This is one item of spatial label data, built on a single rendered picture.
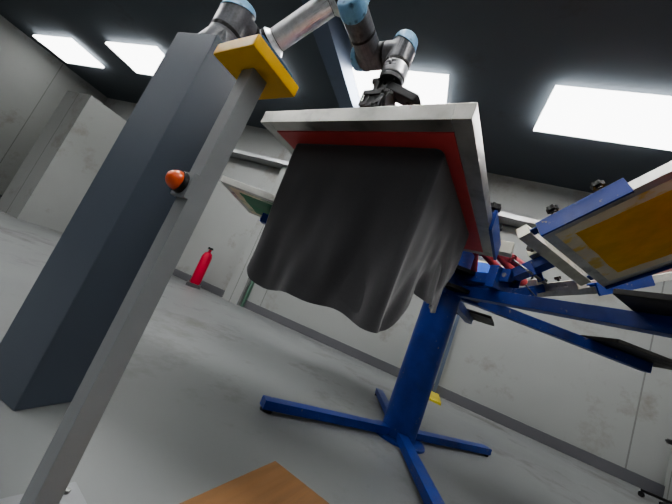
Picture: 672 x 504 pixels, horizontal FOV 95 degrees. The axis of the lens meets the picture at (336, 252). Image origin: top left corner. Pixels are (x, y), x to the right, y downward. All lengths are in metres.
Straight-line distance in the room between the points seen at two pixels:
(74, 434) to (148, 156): 0.72
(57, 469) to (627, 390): 4.86
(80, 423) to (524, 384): 4.37
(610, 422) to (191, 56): 4.92
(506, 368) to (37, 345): 4.31
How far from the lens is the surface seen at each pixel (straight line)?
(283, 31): 1.44
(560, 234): 1.51
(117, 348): 0.67
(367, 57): 1.09
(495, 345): 4.54
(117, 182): 1.14
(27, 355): 1.19
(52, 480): 0.77
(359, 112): 0.78
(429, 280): 0.90
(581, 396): 4.80
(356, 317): 0.67
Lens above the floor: 0.54
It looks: 10 degrees up
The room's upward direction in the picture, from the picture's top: 22 degrees clockwise
